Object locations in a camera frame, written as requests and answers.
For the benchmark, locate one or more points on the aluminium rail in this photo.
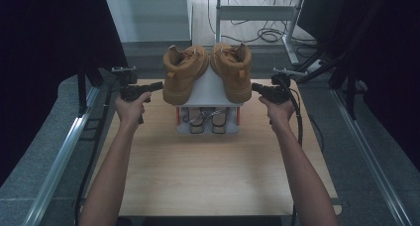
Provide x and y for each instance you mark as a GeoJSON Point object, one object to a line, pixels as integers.
{"type": "Point", "coordinates": [54, 176]}
{"type": "Point", "coordinates": [379, 174]}

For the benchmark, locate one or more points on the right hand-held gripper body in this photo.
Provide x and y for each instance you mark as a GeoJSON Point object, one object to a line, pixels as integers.
{"type": "Point", "coordinates": [280, 92]}

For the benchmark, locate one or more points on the white two-tier shoe rack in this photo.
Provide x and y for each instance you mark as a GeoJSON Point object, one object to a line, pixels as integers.
{"type": "Point", "coordinates": [209, 92]}

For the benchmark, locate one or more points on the person's left hand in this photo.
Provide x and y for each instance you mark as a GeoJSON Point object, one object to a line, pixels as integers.
{"type": "Point", "coordinates": [130, 112]}

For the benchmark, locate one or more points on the black curtain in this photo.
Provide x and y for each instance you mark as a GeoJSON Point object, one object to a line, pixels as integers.
{"type": "Point", "coordinates": [396, 54]}
{"type": "Point", "coordinates": [39, 54]}

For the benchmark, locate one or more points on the white metal desk frame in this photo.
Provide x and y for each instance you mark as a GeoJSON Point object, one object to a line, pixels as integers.
{"type": "Point", "coordinates": [254, 13]}

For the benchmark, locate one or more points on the person's right hand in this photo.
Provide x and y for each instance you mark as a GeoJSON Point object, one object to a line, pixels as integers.
{"type": "Point", "coordinates": [280, 115]}

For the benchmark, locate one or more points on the white cabinet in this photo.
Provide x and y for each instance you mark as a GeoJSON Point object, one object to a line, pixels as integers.
{"type": "Point", "coordinates": [148, 18]}

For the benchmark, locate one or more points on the black metal stand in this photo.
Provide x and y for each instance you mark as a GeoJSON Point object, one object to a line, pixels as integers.
{"type": "Point", "coordinates": [82, 93]}

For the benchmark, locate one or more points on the black tripod stand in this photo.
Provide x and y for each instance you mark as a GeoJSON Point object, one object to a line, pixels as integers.
{"type": "Point", "coordinates": [333, 77]}

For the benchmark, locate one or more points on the white power strip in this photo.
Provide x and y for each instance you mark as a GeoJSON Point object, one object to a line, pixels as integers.
{"type": "Point", "coordinates": [314, 66]}

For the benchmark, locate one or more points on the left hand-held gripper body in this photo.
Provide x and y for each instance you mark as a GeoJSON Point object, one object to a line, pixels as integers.
{"type": "Point", "coordinates": [130, 90]}

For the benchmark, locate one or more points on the tan suede boot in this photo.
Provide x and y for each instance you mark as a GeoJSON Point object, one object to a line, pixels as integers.
{"type": "Point", "coordinates": [181, 74]}
{"type": "Point", "coordinates": [234, 70]}

